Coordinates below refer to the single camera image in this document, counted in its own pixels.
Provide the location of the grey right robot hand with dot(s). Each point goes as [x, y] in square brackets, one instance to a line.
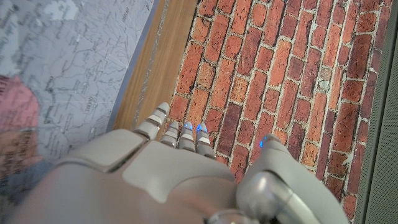
[161, 174]

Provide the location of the laminated United States map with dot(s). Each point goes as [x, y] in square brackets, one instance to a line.
[77, 62]

